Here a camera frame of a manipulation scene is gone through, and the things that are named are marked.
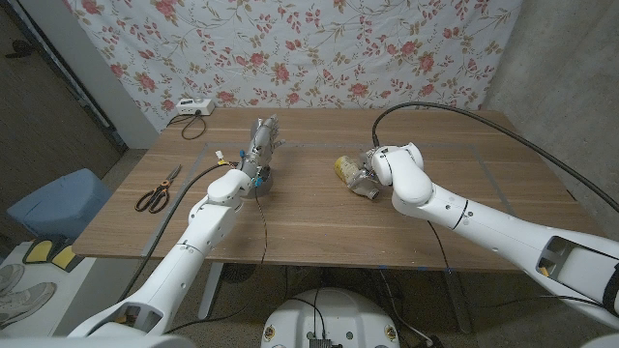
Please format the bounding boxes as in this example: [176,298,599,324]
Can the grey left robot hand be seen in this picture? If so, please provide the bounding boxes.
[236,114,286,188]

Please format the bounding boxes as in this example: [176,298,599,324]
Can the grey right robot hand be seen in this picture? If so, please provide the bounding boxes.
[355,147,384,193]

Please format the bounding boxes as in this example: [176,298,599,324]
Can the clear bottle with yellow label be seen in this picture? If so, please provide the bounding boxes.
[333,155,381,201]

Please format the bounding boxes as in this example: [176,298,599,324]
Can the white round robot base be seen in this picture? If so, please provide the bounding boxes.
[260,288,401,348]

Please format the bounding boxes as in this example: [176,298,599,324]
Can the orange and black scissors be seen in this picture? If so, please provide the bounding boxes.
[133,163,184,215]

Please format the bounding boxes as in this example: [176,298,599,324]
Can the white power strip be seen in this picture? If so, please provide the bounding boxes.
[174,98,217,117]

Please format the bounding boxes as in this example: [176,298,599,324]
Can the floral backdrop cloth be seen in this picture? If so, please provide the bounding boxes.
[62,0,526,134]

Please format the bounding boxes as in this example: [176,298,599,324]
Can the small black floor fan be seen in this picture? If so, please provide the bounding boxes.
[221,263,257,285]

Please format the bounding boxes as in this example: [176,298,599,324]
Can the white table leg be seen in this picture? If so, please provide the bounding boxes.
[196,262,226,323]

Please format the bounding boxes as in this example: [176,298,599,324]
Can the grey table leg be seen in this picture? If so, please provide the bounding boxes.
[442,270,474,335]

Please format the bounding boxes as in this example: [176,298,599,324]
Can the blue plastic bin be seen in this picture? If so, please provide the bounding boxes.
[6,167,115,241]

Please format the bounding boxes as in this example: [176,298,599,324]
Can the yellow and black foot pedal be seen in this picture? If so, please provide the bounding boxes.
[22,235,67,265]
[50,244,86,274]

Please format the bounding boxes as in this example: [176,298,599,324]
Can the white robot torso edge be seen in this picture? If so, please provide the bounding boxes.
[0,334,197,348]

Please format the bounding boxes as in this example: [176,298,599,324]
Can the grey sneaker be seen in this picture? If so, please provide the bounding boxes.
[0,264,26,296]
[0,281,57,326]

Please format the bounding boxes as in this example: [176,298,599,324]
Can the black power strip cable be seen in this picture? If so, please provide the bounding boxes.
[166,113,208,141]

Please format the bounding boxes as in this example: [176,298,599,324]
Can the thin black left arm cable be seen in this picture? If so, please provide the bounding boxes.
[166,188,269,336]

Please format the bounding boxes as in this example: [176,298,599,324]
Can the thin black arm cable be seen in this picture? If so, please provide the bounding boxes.
[166,188,269,336]
[427,220,605,310]

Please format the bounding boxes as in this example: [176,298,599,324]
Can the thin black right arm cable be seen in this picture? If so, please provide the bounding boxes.
[427,220,605,310]

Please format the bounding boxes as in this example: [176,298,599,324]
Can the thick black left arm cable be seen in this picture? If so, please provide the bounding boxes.
[118,161,241,304]

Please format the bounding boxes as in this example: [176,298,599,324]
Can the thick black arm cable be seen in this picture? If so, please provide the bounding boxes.
[370,101,619,214]
[118,161,241,304]

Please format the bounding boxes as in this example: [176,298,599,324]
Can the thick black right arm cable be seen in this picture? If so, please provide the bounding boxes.
[370,101,619,214]

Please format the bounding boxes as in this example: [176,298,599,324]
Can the white cable under table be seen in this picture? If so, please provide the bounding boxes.
[378,269,431,347]

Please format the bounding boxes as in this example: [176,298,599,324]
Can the black cable on robot base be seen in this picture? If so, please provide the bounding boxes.
[289,297,326,339]

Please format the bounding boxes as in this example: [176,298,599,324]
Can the black door handle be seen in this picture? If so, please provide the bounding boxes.
[4,39,35,60]

